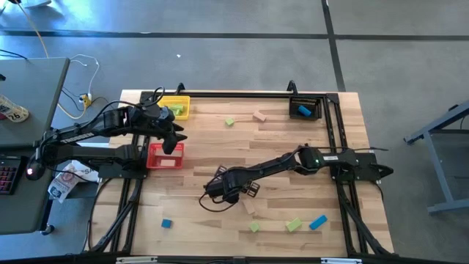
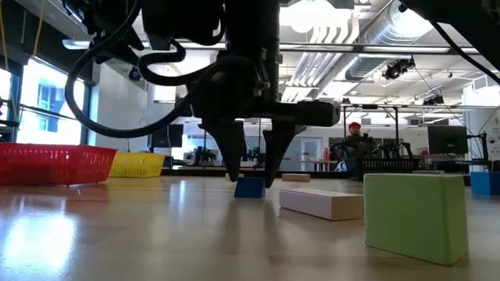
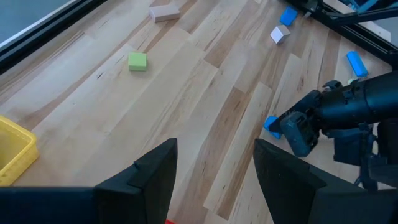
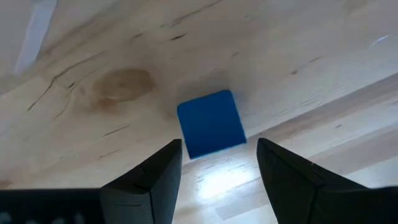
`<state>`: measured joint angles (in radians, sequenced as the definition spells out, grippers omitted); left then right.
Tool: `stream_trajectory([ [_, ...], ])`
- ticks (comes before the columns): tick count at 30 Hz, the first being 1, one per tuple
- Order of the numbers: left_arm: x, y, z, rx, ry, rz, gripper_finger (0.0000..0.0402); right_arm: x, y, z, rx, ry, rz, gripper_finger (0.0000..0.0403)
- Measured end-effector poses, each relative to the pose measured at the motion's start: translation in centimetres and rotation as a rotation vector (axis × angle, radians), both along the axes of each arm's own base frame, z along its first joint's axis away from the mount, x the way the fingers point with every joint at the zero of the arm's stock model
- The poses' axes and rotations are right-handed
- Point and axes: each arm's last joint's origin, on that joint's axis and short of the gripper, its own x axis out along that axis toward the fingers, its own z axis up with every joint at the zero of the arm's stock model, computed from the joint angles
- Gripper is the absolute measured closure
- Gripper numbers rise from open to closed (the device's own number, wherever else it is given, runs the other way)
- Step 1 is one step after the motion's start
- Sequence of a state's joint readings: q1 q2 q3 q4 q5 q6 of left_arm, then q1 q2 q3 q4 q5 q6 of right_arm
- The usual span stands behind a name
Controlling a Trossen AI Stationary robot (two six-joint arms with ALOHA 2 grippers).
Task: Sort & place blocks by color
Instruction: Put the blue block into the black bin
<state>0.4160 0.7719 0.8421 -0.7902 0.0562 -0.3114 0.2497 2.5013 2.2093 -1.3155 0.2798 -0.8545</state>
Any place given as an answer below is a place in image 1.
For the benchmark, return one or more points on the grey desk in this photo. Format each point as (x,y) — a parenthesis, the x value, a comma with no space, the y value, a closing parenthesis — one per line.
(33,91)

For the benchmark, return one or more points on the green half-round block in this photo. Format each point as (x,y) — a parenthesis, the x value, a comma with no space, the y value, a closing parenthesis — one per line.
(177,107)

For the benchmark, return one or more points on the blue cube block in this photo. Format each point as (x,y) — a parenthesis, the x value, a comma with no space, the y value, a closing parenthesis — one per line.
(166,223)

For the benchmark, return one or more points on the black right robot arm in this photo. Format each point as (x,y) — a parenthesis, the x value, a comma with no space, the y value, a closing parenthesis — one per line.
(329,159)

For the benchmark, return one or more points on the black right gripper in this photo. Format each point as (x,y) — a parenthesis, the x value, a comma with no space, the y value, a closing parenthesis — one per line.
(240,177)

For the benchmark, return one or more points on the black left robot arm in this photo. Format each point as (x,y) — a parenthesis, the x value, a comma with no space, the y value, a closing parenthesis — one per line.
(77,137)

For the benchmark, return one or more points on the white table bracket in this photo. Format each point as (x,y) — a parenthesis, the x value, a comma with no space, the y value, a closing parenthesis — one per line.
(340,261)
(135,260)

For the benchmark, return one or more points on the green cube block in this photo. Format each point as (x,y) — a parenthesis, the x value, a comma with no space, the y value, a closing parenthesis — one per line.
(254,227)

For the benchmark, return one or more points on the black keyboard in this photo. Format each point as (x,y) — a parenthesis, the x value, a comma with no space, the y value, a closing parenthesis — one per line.
(7,176)

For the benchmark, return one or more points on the green rectangular block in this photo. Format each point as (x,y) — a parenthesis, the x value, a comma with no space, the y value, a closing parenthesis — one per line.
(294,224)

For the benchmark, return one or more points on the long natural wood block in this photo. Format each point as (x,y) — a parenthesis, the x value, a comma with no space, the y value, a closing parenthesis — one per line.
(249,206)

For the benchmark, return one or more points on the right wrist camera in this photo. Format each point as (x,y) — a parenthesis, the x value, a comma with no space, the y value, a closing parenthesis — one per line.
(220,190)

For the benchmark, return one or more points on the white labelled bottle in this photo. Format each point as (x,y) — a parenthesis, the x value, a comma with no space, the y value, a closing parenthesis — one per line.
(14,111)

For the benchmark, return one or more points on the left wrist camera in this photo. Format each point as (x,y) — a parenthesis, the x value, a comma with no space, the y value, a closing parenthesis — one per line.
(166,114)

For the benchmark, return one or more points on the yellow power plug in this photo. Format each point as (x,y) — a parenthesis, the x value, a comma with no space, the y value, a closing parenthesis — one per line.
(87,99)

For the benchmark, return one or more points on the blue rectangular block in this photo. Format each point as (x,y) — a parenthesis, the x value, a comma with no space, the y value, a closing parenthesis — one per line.
(318,222)

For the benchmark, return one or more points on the white printed plastic bag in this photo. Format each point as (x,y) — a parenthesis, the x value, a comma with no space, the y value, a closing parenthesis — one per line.
(64,183)

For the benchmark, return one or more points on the black plastic basket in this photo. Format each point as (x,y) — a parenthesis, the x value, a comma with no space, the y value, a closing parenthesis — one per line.
(315,104)

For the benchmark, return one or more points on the yellow plastic basket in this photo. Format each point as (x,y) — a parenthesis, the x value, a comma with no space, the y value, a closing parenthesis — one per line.
(183,100)

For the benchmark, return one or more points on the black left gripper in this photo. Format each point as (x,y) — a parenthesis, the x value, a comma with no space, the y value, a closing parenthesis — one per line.
(154,126)

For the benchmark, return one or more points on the grey metal table frame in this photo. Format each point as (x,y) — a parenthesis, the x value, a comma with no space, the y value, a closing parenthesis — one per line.
(439,172)

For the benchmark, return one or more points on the small green wood block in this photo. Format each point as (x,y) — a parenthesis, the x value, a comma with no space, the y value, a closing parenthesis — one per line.
(229,121)

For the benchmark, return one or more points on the blue cylinder block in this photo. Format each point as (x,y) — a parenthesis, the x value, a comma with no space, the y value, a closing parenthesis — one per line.
(304,110)

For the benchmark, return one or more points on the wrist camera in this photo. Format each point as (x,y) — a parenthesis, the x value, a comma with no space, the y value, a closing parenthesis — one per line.
(220,190)
(166,114)

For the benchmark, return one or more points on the red plastic basket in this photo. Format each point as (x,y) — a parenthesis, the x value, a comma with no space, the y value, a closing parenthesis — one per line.
(155,159)

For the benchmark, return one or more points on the black aluminium rig frame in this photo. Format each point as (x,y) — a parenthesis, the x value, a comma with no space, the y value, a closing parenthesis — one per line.
(238,94)

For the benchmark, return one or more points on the black frame clamp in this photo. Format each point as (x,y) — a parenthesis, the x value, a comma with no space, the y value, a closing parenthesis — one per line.
(179,88)
(292,87)

